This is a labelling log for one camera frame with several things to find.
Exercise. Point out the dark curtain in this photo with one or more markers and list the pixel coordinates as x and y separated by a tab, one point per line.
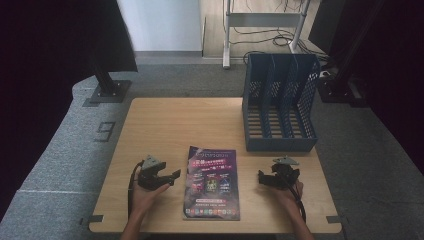
50	66
400	83

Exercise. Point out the grey table bracket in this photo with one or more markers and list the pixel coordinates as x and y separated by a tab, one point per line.
95	218

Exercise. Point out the person's left hand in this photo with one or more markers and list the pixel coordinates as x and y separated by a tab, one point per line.
146	198

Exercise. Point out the black post with base plate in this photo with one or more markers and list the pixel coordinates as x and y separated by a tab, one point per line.
108	88
336	90

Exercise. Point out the dark purple magazine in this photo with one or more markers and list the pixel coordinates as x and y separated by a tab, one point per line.
211	186

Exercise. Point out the blue plastic file rack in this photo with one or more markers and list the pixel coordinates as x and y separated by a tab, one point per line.
280	143

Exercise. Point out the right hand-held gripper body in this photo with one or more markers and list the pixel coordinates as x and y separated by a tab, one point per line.
286	173

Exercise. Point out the person's right hand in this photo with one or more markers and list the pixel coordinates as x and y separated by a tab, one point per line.
286	198

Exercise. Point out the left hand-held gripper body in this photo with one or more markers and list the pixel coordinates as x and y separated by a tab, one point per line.
150	175

